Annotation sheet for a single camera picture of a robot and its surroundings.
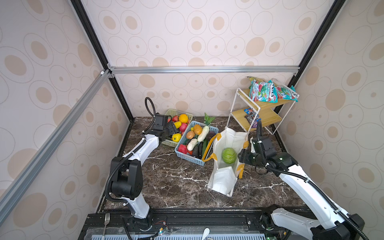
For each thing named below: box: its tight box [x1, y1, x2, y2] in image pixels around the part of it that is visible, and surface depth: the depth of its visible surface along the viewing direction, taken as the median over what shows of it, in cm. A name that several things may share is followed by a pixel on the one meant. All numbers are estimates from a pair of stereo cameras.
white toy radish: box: [197, 112, 216, 142], surface depth 105 cm
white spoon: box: [201, 227, 211, 240], surface depth 72 cm
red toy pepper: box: [178, 144, 188, 154], surface depth 95 cm
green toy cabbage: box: [221, 147, 237, 165], surface depth 92 cm
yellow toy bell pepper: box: [171, 133, 182, 143], surface depth 102 cm
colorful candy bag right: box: [277, 85, 299, 102], surface depth 85 cm
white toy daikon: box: [187, 138, 198, 151], surface depth 96 cm
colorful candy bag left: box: [247, 76, 278, 104], surface depth 84 cm
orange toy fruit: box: [179, 113, 189, 124], surface depth 114 cm
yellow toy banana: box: [173, 121, 182, 129], surface depth 108 cm
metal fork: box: [101, 212, 110, 240], surface depth 76 cm
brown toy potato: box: [186, 130, 195, 140], surface depth 102 cm
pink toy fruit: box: [179, 123, 188, 133], surface depth 109 cm
